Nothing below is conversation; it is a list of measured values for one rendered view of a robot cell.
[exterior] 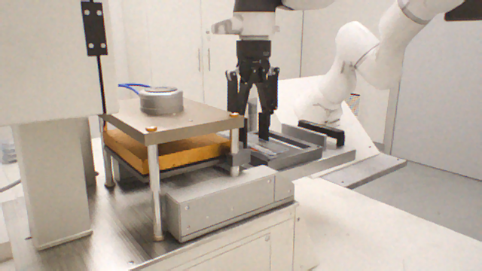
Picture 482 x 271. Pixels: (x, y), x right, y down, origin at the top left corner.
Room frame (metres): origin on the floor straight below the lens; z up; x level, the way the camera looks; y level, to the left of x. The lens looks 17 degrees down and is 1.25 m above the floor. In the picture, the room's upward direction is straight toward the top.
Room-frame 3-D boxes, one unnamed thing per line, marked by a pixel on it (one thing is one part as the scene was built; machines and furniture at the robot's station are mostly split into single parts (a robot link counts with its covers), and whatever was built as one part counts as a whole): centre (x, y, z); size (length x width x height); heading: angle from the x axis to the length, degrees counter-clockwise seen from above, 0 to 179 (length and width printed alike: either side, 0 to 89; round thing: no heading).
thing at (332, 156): (0.84, -0.10, 0.97); 0.30 x 0.22 x 0.08; 127
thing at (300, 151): (0.81, -0.06, 0.98); 0.20 x 0.17 x 0.03; 37
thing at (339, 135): (0.92, -0.21, 0.99); 0.15 x 0.02 x 0.04; 37
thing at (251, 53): (0.78, -0.03, 1.19); 0.08 x 0.08 x 0.09
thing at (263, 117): (0.80, -0.05, 1.03); 0.03 x 0.01 x 0.07; 36
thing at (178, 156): (0.66, 0.15, 1.07); 0.22 x 0.17 x 0.10; 37
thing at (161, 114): (0.65, 0.18, 1.08); 0.31 x 0.24 x 0.13; 37
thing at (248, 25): (0.79, 0.00, 1.26); 0.13 x 0.12 x 0.05; 36
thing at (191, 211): (0.58, 0.01, 0.97); 0.25 x 0.05 x 0.07; 127
